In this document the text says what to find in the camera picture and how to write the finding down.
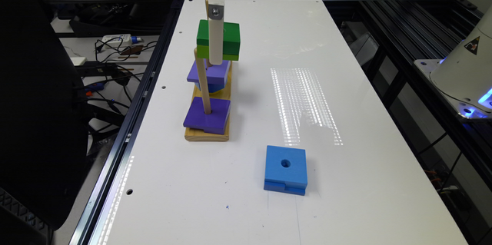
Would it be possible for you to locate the green square block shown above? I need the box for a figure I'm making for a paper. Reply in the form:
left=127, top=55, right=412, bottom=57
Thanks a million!
left=196, top=20, right=241, bottom=61

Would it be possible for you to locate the light purple square block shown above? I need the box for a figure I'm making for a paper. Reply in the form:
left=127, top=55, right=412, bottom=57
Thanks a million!
left=187, top=60, right=231, bottom=85

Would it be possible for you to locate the blue round block under purple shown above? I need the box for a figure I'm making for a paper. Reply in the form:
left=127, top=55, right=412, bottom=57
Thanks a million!
left=195, top=82, right=225, bottom=94

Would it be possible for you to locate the near wooden peg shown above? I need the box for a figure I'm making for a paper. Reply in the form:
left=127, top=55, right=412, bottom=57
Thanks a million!
left=194, top=48, right=211, bottom=114

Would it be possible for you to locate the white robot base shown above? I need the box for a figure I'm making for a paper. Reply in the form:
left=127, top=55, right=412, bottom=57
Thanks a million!
left=414, top=10, right=491, bottom=120

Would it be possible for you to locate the far wooden peg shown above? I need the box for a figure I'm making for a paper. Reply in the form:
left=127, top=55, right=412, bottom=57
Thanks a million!
left=205, top=0, right=210, bottom=20

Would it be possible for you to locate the blue square block with hole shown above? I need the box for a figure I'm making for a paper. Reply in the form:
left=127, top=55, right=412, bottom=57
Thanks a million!
left=264, top=145, right=308, bottom=196

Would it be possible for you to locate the wooden peg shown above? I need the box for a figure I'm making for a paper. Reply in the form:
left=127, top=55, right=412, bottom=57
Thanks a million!
left=194, top=48, right=211, bottom=114
left=205, top=0, right=210, bottom=20

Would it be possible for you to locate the black power strip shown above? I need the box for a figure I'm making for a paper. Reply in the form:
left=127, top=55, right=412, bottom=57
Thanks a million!
left=75, top=61, right=118, bottom=77

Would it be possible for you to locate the wooden peg base board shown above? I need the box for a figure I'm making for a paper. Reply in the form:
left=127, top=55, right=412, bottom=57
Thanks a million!
left=184, top=66, right=231, bottom=141

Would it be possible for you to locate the black office chair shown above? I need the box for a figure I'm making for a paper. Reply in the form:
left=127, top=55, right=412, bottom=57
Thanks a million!
left=1, top=0, right=89, bottom=244

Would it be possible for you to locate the dark purple square block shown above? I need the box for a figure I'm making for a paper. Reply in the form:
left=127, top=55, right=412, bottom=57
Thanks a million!
left=183, top=97, right=231, bottom=134

